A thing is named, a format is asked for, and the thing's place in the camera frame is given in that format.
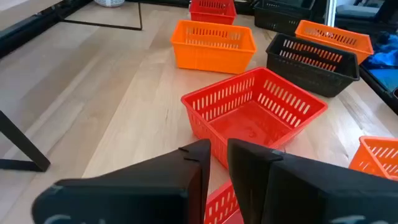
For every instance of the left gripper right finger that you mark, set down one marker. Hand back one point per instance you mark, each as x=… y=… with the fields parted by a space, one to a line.
x=311 y=193

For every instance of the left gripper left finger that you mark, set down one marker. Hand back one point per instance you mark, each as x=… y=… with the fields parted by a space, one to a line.
x=140 y=186

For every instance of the orange plastic slotted basket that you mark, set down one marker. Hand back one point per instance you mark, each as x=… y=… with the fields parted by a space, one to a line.
x=362 y=49
x=357 y=161
x=211 y=59

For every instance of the red plastic slotted basket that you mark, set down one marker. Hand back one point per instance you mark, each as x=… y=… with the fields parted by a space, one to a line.
x=211 y=17
x=248 y=124
x=224 y=217

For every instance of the black plastic slotted basket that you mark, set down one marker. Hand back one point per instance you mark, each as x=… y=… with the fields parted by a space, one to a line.
x=311 y=81
x=280 y=18

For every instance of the black metal shelf leg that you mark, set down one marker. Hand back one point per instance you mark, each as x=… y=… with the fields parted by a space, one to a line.
x=25 y=146
x=140 y=15

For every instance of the blue plastic sheet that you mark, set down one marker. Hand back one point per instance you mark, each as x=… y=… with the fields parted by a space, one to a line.
x=385 y=56

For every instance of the black aluminium frame crossbar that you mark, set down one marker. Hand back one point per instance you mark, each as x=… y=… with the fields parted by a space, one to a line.
x=385 y=96

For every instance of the black aluminium frame rail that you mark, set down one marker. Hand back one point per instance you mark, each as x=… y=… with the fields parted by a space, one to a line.
x=155 y=2

